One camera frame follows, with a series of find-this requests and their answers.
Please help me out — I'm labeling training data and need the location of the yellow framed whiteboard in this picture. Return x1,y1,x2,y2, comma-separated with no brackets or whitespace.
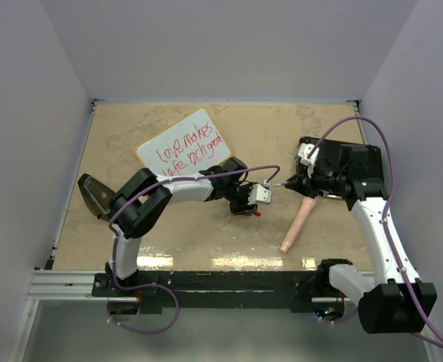
136,109,232,176

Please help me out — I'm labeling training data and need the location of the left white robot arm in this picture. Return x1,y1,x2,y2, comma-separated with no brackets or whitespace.
107,158,269,296

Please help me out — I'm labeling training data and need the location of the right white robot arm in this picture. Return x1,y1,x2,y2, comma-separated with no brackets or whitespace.
285,137,437,334

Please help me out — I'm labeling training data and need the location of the black hard case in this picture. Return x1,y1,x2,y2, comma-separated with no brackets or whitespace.
297,140,388,201

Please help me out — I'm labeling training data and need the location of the pink toy microphone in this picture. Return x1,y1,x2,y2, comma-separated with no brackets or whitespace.
279,197,316,253

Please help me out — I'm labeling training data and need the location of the black base bar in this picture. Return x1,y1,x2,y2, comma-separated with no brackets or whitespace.
92,271,350,319

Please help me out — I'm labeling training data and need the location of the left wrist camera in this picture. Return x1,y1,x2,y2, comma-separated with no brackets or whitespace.
248,183,272,205

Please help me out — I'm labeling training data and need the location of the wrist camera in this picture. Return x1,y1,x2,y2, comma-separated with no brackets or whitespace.
297,143,319,178
248,183,272,205

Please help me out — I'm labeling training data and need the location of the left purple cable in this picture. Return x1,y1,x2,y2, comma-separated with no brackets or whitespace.
107,164,282,291

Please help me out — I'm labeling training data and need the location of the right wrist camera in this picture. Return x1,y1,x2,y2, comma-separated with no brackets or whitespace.
297,143,319,178

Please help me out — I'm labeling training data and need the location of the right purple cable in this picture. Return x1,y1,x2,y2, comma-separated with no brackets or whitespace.
307,115,443,357

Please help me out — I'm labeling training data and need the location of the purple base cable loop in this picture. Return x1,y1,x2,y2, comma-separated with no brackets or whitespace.
106,282,180,335

